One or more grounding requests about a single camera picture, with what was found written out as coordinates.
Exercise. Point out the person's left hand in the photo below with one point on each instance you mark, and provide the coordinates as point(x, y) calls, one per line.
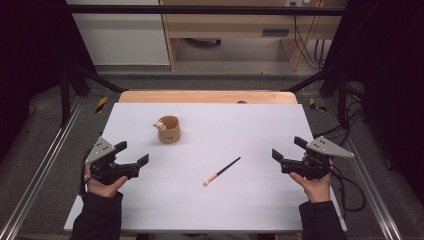
point(103, 190)

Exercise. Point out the wooden table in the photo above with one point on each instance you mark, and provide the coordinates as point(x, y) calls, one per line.
point(200, 97)

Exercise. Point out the black metal stand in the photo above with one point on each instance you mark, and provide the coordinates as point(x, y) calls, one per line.
point(65, 96)
point(341, 96)

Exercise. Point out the white cabinet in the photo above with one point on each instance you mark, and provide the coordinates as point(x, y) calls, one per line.
point(120, 36)

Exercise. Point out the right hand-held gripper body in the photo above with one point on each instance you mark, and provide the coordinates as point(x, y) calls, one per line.
point(313, 165)

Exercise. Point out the black horizontal frame bar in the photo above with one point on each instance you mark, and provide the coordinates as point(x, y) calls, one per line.
point(200, 9)

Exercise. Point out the dark curtain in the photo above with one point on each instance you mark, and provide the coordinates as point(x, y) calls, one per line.
point(390, 83)
point(30, 56)

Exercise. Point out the white table cover sheet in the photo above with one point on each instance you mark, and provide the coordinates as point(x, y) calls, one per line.
point(206, 203)

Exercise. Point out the person's right hand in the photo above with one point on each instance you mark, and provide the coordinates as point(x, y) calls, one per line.
point(316, 190)

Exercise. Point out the brown round holder cup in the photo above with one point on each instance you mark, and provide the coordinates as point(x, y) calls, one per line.
point(170, 132)

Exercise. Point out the aluminium rail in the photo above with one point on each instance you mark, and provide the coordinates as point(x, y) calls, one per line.
point(43, 166)
point(370, 180)

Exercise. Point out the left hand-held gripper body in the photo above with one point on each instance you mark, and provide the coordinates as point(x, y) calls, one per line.
point(104, 166)

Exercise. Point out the light wooden desk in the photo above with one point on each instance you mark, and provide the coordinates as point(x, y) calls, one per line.
point(230, 25)

